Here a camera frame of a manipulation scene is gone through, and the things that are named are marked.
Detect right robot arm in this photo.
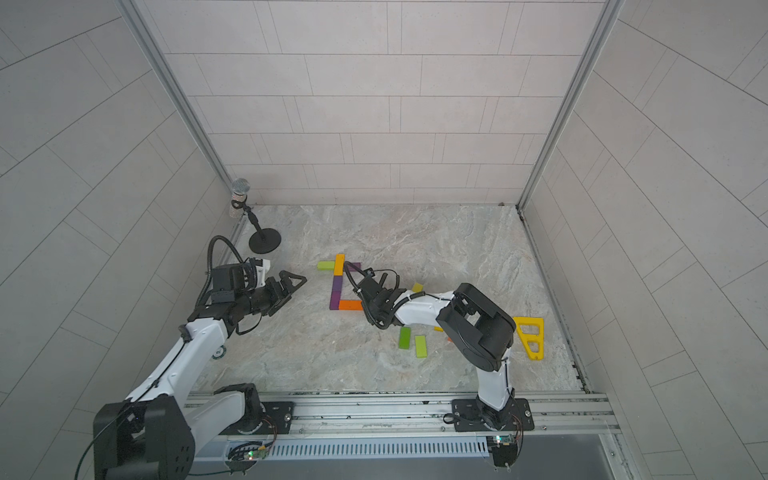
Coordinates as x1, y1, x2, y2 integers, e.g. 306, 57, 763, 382
352, 272, 516, 430

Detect left circuit board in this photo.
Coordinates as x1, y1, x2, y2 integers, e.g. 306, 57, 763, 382
225, 441, 273, 475

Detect microphone on black stand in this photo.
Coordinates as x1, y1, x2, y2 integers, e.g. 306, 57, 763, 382
230, 178, 282, 254

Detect orange block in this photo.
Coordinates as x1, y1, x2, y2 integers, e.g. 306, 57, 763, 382
338, 300, 363, 311

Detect yellow triangle frame piece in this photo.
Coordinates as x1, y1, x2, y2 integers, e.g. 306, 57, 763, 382
513, 317, 544, 361

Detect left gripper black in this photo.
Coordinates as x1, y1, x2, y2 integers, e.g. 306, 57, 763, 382
235, 271, 307, 316

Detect camera cable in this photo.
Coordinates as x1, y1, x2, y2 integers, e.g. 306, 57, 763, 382
205, 234, 246, 283
341, 261, 376, 295

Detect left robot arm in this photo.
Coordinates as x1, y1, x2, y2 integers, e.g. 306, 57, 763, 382
93, 259, 307, 479

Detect circuit board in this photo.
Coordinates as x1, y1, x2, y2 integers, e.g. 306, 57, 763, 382
225, 441, 273, 475
486, 435, 520, 469

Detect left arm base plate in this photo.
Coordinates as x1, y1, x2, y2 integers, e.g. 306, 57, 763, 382
221, 401, 295, 435

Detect left camera cable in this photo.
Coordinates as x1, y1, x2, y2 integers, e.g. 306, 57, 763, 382
205, 234, 246, 283

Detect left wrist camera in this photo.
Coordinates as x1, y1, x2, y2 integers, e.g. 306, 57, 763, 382
244, 257, 271, 290

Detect amber yellow long block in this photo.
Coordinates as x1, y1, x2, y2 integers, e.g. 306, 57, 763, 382
334, 254, 345, 277

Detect right circuit board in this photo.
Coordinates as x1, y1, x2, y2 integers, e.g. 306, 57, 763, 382
486, 435, 520, 469

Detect aluminium rail frame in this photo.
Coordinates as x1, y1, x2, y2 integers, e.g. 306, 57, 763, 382
217, 391, 620, 444

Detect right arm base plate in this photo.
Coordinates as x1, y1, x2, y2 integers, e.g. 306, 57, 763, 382
450, 397, 535, 432

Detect right camera cable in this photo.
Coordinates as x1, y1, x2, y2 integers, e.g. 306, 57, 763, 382
341, 261, 376, 295

